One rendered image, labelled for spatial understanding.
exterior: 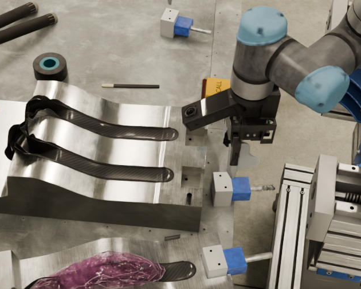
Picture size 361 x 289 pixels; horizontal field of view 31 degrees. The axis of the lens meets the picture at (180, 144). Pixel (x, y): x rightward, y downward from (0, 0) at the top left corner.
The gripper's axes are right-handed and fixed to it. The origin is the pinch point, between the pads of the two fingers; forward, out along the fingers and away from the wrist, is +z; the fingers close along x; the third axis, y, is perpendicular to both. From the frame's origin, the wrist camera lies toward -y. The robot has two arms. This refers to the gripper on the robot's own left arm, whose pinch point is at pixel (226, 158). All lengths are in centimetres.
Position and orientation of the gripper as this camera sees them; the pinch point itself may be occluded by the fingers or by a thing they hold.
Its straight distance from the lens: 128.7
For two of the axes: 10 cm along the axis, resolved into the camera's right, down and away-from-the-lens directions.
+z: -0.5, 6.4, 7.7
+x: -0.6, -7.7, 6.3
